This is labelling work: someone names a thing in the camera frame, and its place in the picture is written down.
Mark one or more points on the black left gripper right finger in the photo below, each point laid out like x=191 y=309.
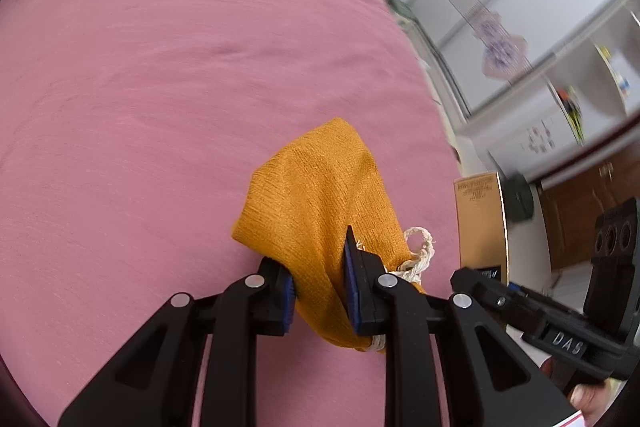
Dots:
x=448 y=362

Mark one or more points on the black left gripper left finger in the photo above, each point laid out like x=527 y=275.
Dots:
x=194 y=361

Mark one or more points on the mustard yellow drawstring pouch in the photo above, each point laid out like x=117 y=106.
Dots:
x=298 y=209

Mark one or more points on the small gold box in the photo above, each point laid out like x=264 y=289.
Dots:
x=483 y=239

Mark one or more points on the person's hand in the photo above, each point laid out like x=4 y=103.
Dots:
x=594 y=400

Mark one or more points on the dark green round stool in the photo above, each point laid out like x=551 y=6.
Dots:
x=518 y=198

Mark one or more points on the pink bed sheet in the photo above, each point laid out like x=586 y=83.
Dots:
x=130 y=130

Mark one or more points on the sliding door wardrobe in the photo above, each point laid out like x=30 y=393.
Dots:
x=530 y=83

